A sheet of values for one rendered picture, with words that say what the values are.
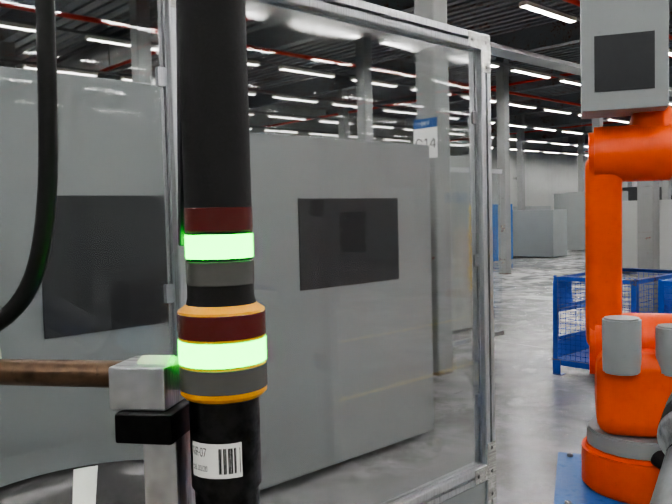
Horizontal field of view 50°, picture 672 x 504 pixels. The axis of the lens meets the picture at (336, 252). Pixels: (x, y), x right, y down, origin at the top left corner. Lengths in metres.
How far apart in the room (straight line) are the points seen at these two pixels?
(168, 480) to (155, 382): 0.05
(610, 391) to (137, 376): 3.94
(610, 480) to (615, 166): 1.72
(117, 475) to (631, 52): 3.92
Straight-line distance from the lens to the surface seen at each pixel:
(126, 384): 0.37
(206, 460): 0.37
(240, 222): 0.35
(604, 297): 4.43
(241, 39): 0.36
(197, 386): 0.35
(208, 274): 0.35
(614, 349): 4.13
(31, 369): 0.41
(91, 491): 0.57
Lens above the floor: 1.63
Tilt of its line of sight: 3 degrees down
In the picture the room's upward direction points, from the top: 1 degrees counter-clockwise
